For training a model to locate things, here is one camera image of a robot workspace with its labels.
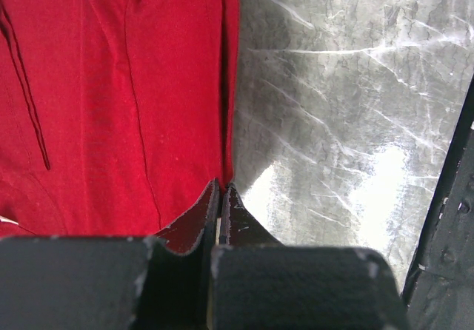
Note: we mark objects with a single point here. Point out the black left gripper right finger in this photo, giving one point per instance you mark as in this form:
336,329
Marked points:
259,283

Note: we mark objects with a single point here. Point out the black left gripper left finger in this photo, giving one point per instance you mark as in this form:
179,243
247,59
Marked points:
154,282

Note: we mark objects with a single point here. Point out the black base beam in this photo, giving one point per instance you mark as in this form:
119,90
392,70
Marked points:
438,289

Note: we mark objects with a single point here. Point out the dark red t shirt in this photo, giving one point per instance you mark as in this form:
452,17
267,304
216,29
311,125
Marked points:
115,114

